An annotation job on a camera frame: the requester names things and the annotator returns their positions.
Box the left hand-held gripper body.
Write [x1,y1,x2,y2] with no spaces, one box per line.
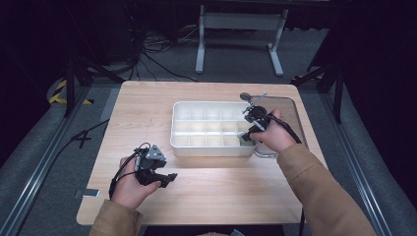
[133,145,167,175]

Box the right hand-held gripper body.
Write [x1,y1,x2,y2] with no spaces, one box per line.
[242,92,273,132]

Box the white divided storage box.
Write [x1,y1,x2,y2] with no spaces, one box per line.
[169,100,261,157]

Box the person's right hand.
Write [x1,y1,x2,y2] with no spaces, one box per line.
[257,109,298,155]

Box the person's left hand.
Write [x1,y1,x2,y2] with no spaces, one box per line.
[110,155,162,210]

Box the clear plastic lid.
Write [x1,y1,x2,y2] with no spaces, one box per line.
[239,91,308,159]

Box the black metal stand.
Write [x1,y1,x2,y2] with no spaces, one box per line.
[290,62,346,124]
[63,48,126,118]

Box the right hand-held gripper cable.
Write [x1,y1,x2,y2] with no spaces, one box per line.
[268,112,307,236]

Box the hand-held gripper cable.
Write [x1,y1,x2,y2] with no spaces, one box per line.
[108,142,152,201]
[268,112,307,236]

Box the left hand-held gripper cable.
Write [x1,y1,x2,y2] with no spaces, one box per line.
[108,142,152,201]

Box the small metal bracket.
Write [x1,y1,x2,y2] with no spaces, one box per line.
[74,188,101,200]

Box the black floor cable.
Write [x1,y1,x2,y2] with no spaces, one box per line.
[48,119,111,166]

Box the white metal table frame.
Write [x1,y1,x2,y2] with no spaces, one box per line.
[195,4,290,78]

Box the aluminium floor rail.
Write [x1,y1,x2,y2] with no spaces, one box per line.
[0,88,90,236]
[318,92,393,236]

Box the bundle of black floor cables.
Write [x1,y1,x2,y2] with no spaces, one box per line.
[128,28,200,83]

